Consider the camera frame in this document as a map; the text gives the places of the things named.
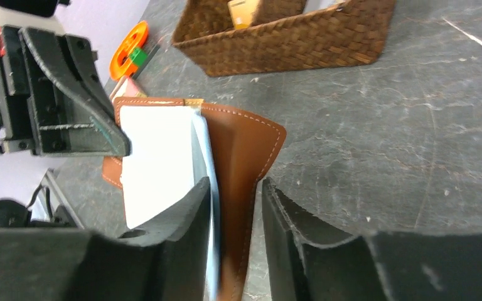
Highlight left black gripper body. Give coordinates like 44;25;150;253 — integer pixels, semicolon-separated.
0;24;100;157

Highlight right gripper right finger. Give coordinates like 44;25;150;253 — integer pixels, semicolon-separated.
262;178;482;300

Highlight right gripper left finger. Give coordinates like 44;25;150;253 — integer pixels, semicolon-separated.
0;177;211;300

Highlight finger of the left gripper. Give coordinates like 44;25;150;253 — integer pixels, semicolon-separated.
19;28;130;157

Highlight brown leather card holder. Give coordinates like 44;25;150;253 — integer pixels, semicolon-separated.
102;97;287;300

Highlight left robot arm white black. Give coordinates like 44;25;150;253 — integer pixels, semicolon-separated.
0;26;131;157

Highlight pink card on table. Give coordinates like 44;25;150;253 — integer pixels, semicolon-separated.
109;76;147;102

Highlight gold card in basket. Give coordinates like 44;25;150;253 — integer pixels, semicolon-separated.
227;0;260;29

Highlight white cards in basket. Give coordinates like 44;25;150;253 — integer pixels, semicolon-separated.
303;0;344;13

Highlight orange plastic letter toy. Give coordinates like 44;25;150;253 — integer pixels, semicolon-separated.
109;21;149;81

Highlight green toy block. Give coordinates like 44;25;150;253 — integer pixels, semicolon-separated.
129;47;147;68

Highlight brown wicker divided basket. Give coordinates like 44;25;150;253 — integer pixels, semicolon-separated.
171;0;395;77

